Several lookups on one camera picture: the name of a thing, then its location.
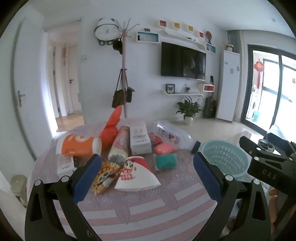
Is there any low white wall shelf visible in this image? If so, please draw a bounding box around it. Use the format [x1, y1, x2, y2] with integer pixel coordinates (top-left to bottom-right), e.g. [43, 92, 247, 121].
[159, 89, 204, 98]

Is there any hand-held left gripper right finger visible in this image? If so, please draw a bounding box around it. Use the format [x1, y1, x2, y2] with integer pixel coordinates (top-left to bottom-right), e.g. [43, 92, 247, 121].
[188, 152, 277, 241]

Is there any beige plastic stool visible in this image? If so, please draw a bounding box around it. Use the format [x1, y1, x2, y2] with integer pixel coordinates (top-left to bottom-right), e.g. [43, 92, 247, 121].
[10, 175, 28, 207]

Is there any brown hanging bag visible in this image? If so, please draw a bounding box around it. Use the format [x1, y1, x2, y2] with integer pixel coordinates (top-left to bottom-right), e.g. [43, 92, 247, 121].
[111, 69, 125, 109]

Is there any clear plastic bottle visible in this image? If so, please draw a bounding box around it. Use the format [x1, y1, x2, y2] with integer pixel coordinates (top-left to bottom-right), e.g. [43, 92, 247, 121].
[157, 120, 201, 153]

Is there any white hallway door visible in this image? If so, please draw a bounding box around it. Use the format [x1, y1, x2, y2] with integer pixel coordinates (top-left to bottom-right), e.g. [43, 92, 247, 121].
[67, 45, 80, 112]

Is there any silver door handle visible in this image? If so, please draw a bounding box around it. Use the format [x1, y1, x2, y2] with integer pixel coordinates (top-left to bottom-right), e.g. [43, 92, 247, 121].
[17, 90, 26, 107]

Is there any panda print snack packet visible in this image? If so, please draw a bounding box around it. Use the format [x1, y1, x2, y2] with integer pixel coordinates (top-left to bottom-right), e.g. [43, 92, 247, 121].
[92, 160, 122, 195]

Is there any panda wall clock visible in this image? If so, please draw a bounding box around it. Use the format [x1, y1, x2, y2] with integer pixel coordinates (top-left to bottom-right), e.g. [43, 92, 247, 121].
[94, 18, 120, 46]

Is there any pink sponge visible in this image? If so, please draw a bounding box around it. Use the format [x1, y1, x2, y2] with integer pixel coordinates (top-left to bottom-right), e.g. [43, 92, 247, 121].
[153, 142, 176, 155]

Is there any tall white carton box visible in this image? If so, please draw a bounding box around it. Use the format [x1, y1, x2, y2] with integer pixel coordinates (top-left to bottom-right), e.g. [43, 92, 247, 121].
[129, 120, 152, 155]

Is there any white panda paper cup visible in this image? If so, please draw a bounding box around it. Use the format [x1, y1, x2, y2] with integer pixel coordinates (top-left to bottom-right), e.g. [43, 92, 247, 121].
[115, 156, 161, 192]

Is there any orange plastic bag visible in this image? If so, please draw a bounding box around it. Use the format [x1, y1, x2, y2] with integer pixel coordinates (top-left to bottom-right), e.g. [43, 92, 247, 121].
[99, 105, 123, 149]

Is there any potted green plant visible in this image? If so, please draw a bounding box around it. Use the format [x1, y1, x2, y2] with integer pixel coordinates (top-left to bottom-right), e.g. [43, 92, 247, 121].
[175, 96, 202, 126]

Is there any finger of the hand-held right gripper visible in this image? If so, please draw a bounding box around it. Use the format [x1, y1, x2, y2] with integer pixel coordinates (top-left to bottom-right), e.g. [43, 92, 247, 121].
[239, 136, 296, 161]
[247, 155, 296, 186]

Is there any grey curtain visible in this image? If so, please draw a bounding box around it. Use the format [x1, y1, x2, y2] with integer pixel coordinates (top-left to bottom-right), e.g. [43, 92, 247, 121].
[226, 30, 242, 54]

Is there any curved white wall shelf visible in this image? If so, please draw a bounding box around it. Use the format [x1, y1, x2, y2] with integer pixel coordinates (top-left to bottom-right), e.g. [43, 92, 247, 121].
[162, 28, 207, 50]

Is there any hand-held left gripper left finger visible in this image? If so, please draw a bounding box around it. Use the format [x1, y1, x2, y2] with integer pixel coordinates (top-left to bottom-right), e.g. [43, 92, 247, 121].
[25, 153, 103, 241]

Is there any red snack packet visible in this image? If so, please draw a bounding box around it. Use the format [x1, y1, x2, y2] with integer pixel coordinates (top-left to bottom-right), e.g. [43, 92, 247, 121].
[148, 132, 163, 145]

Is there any blue white box shelf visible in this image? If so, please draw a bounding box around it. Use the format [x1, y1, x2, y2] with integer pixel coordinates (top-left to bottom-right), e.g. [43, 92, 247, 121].
[136, 31, 161, 44]

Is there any teal plastic basket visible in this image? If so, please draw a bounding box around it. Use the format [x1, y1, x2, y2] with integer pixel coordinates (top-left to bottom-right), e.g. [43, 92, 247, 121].
[199, 140, 249, 179]

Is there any small white box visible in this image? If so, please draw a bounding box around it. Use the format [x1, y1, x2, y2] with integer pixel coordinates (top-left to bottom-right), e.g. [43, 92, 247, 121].
[57, 155, 75, 176]

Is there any black cap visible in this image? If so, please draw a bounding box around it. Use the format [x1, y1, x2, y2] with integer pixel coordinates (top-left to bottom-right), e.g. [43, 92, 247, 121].
[112, 38, 123, 55]

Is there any grey green sofa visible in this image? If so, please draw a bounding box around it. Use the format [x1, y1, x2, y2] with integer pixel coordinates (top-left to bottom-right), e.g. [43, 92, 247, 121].
[269, 125, 296, 149]

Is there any dark guitar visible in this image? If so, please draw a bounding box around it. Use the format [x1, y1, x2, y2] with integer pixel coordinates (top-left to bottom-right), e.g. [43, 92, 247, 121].
[203, 75, 217, 119]

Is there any red knot decoration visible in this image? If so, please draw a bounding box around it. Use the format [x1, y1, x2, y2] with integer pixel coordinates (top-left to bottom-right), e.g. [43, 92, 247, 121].
[253, 60, 264, 87]

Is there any wall television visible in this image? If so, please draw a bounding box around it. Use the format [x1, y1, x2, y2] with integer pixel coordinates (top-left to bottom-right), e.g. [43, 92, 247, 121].
[160, 42, 207, 81]

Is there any teal sponge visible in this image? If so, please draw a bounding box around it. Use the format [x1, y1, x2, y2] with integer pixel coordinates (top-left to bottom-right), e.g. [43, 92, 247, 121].
[154, 153, 180, 171]

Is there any orange paper cup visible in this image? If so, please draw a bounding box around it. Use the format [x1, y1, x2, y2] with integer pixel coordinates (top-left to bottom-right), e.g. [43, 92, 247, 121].
[56, 134, 102, 160]

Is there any sliding glass door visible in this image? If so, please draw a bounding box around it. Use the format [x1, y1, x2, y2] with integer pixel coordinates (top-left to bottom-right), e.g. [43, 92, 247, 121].
[240, 44, 296, 138]

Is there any black hanging pouch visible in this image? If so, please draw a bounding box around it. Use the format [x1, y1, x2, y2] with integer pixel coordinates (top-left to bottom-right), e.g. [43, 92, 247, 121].
[126, 87, 135, 103]

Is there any pink snack canister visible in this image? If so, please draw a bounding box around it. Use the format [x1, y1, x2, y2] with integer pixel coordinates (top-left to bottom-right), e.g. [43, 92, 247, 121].
[108, 125, 130, 165]

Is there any white room door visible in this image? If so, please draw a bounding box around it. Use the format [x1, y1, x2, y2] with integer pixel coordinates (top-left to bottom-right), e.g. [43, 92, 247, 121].
[13, 23, 51, 161]

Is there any pink coat rack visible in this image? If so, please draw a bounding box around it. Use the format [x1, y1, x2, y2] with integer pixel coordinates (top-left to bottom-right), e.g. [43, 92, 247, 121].
[115, 19, 139, 119]

